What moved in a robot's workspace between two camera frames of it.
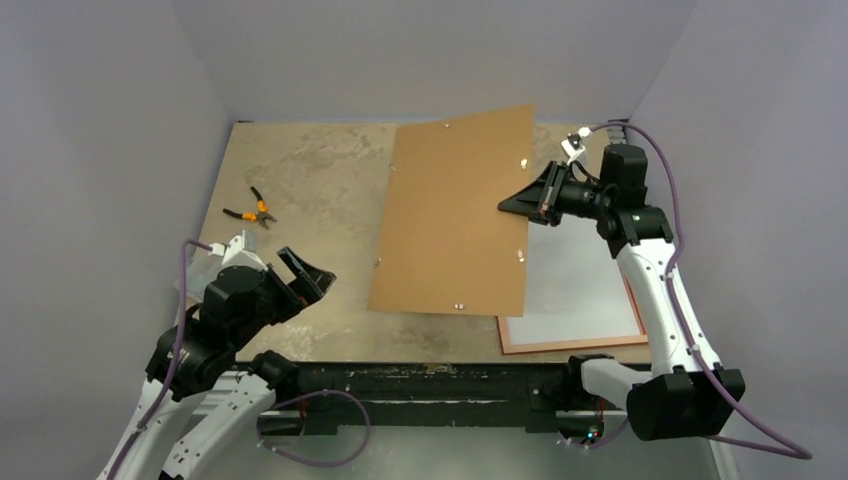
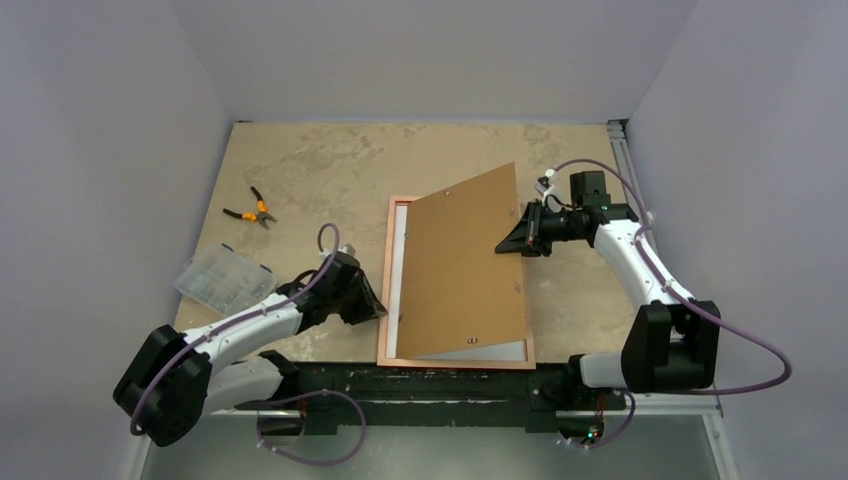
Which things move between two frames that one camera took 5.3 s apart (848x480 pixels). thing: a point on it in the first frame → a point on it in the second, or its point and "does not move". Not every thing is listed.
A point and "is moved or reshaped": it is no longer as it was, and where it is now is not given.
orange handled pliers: (260, 216) does not move
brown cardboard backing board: (445, 245) is moved or reshaped
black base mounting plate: (538, 395) does not move
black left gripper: (308, 286) → (367, 306)
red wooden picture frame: (522, 348) → (384, 329)
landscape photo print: (576, 288) → (504, 351)
